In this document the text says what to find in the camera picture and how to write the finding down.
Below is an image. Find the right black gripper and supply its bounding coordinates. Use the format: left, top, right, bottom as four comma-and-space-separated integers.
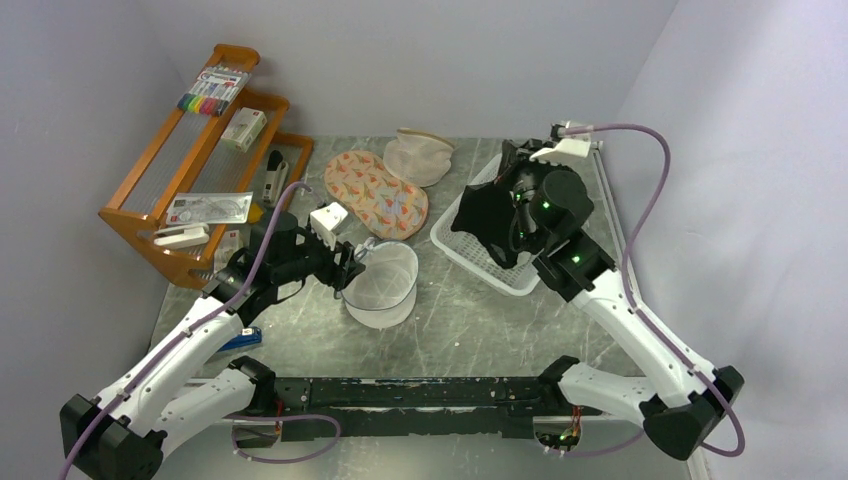
493, 138, 567, 247

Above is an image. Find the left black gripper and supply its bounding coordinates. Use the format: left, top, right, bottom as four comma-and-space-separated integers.
273, 223, 366, 291

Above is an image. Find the black bra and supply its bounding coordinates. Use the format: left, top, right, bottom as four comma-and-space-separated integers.
450, 182, 530, 269

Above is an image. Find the white mesh laundry bag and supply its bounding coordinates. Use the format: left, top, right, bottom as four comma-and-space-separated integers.
341, 237, 419, 330

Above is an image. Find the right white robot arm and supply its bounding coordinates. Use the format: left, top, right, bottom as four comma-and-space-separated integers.
493, 140, 746, 460

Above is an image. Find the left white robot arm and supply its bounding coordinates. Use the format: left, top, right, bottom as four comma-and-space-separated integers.
59, 203, 364, 479

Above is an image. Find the floral pink laundry bag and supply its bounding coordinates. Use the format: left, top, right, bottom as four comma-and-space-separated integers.
324, 150, 429, 240

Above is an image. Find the beige mesh laundry bag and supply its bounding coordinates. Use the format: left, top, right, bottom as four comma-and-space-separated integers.
382, 128, 456, 187

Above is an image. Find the yellow triangular eraser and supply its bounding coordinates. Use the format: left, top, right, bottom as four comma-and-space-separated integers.
246, 202, 266, 224

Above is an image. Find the white plastic basket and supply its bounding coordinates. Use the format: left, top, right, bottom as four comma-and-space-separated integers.
430, 188, 540, 297

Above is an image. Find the staples box package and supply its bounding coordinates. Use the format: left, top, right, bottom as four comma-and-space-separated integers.
213, 230, 244, 271

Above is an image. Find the blue stapler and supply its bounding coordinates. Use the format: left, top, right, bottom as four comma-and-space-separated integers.
218, 327, 263, 352

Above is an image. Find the black grey stapler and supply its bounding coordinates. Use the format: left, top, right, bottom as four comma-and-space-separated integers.
262, 150, 289, 207

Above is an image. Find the clear ruler set package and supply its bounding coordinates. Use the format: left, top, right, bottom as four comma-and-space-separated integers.
165, 192, 253, 226

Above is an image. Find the white stapler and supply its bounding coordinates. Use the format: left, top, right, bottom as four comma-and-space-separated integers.
153, 223, 209, 250

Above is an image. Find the orange wooden shelf rack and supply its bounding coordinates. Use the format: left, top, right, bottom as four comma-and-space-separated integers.
97, 43, 315, 298

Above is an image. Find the small white green box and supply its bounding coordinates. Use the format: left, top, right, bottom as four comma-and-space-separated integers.
220, 107, 267, 152

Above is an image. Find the coloured marker pen set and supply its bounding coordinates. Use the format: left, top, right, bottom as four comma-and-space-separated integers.
176, 65, 251, 117

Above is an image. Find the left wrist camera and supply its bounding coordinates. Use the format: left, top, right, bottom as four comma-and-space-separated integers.
308, 202, 349, 251

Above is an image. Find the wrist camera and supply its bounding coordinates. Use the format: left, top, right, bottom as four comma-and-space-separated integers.
308, 202, 349, 251
529, 121, 595, 166

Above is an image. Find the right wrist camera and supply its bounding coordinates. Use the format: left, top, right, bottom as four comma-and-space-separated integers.
529, 121, 595, 166

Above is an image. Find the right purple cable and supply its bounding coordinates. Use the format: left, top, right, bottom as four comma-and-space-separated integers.
543, 123, 747, 460

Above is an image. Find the purple cable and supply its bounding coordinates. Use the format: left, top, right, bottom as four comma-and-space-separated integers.
543, 123, 747, 460
58, 182, 342, 480

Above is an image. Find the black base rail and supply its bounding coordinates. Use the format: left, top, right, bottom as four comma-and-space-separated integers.
237, 376, 578, 442

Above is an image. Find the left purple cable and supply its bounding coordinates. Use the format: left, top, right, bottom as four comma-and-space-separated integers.
58, 182, 342, 480

